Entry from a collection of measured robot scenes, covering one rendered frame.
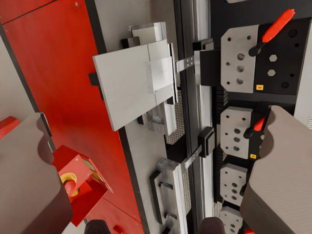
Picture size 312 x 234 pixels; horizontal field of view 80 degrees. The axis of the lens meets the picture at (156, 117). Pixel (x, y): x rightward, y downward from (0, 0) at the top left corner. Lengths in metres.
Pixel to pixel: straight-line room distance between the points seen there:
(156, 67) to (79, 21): 0.28
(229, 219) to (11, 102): 1.29
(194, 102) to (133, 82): 0.47
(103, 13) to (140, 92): 0.25
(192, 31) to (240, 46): 0.37
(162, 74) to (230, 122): 0.24
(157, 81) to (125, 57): 0.14
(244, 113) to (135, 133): 0.38
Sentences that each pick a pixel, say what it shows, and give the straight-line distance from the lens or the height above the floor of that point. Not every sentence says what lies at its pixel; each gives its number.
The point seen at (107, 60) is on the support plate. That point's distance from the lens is 0.44.
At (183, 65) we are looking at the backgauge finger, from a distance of 0.69.
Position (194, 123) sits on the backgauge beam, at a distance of 0.95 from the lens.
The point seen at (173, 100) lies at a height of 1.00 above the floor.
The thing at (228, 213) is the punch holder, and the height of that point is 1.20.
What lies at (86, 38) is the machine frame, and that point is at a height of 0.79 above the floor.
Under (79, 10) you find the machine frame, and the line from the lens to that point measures 0.67.
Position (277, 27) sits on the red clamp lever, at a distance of 0.44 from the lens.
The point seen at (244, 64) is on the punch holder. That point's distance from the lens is 0.50.
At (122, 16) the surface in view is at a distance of 0.66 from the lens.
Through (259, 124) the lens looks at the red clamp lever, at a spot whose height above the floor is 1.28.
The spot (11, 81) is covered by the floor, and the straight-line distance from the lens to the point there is 1.40.
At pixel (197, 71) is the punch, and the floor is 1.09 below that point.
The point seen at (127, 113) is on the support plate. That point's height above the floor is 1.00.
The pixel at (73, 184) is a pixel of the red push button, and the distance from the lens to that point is 0.70.
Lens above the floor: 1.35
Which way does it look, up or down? 37 degrees down
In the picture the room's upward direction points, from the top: 101 degrees clockwise
